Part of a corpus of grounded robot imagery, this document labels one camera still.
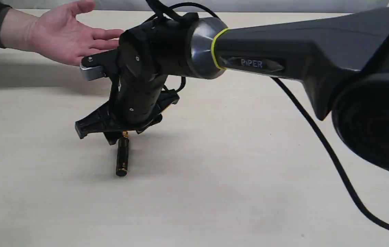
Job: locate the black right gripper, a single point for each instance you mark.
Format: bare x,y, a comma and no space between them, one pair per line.
132,111

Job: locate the forearm in black sleeve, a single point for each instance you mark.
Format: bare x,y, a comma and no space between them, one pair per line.
16,29

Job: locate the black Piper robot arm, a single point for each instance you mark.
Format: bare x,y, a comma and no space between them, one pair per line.
342,63

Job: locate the person's open bare hand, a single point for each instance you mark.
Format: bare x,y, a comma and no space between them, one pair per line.
59,36

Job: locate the black gold precision screwdriver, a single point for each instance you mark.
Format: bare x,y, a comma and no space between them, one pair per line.
123,151

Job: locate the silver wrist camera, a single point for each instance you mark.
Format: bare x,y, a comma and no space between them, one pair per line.
100,65

